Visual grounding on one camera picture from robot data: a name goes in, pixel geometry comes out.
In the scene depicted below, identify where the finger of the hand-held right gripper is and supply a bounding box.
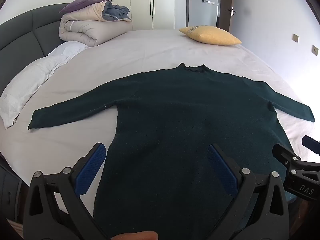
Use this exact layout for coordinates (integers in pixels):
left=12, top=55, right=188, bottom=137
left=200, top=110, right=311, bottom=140
left=272, top=143, right=302, bottom=171
left=301, top=135, right=320, bottom=156

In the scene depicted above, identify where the bed with white sheet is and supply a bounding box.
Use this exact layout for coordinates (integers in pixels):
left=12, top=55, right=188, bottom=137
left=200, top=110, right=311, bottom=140
left=0, top=29, right=320, bottom=205

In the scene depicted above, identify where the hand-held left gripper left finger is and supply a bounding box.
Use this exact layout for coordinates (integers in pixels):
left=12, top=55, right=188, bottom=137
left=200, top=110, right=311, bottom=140
left=24, top=142, right=110, bottom=240

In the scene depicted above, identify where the folded beige duvet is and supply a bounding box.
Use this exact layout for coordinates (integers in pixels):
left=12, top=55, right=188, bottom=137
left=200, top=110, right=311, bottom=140
left=59, top=1, right=132, bottom=47

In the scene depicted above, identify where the dark nightstand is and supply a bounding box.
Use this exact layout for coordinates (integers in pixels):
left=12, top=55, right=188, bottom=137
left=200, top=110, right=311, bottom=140
left=0, top=154, right=24, bottom=230

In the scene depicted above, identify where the cream wardrobe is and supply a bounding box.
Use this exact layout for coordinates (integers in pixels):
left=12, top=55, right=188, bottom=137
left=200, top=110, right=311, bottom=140
left=91, top=0, right=188, bottom=31

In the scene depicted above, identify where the grey-green padded headboard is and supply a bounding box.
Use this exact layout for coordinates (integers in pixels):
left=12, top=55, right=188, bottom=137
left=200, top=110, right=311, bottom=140
left=0, top=3, right=73, bottom=95

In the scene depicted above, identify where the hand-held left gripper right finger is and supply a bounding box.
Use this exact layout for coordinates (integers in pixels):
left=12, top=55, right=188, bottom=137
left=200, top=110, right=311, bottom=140
left=207, top=144, right=292, bottom=240

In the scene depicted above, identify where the dark green sweater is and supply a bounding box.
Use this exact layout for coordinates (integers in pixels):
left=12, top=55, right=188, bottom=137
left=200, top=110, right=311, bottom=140
left=27, top=64, right=315, bottom=240

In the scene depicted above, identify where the yellow pillow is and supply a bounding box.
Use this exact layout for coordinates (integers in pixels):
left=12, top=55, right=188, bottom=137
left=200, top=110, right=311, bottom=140
left=178, top=25, right=242, bottom=46

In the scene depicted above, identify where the purple pillow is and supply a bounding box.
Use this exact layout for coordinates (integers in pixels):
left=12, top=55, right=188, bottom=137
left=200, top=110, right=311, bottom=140
left=59, top=0, right=111, bottom=14

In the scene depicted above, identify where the person's left hand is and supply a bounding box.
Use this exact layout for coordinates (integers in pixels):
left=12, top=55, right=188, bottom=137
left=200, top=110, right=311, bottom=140
left=110, top=231, right=159, bottom=240

